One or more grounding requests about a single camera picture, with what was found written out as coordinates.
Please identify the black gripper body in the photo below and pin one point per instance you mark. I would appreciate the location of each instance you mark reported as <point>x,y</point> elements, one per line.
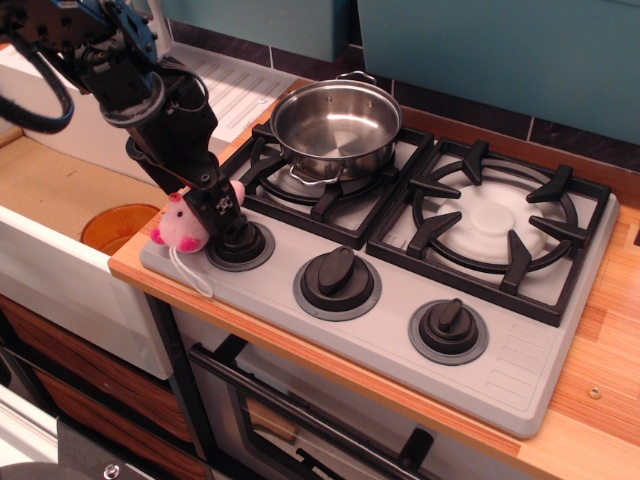
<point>178,113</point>

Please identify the black left stove knob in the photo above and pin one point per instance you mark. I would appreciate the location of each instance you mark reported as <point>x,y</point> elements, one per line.
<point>242,246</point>

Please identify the black right stove knob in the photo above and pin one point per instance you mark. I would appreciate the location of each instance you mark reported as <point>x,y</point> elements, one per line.
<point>448,332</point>

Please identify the black right burner grate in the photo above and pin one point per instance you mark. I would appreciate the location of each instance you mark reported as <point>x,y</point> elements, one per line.
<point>519,236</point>

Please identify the white oven door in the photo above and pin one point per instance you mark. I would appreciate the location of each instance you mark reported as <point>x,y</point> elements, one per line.
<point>299,428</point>

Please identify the wooden drawer front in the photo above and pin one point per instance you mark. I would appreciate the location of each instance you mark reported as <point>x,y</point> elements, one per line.
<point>112,402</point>

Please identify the grey toy stove top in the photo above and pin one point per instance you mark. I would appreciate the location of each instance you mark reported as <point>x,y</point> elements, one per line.
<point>509,386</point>

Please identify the orange plastic plate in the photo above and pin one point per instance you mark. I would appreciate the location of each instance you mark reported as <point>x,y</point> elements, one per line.
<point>109,230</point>

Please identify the black burner grate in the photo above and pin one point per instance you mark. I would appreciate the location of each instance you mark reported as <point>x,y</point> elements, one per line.
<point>345,212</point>
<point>519,236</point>

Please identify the black left burner grate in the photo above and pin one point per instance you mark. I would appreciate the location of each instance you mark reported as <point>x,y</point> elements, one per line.
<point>345,212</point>

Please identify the black stove knob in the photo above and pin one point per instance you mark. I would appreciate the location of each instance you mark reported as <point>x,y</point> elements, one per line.
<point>242,246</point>
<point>337,286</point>
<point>448,332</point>

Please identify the pink stuffed pig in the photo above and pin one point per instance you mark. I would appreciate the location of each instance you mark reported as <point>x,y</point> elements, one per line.
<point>181,232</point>

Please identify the stainless steel pan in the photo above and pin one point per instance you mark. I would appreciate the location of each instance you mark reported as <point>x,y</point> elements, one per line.
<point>337,130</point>

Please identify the black middle stove knob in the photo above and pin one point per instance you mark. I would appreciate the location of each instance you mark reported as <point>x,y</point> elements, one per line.
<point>337,286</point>

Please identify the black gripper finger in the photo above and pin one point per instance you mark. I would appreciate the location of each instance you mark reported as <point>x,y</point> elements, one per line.
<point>163,163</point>
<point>216,207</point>

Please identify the white toy sink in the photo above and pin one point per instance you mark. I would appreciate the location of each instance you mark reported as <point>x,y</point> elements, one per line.
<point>53,185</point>

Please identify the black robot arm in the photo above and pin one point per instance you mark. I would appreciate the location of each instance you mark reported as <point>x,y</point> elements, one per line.
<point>107,50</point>

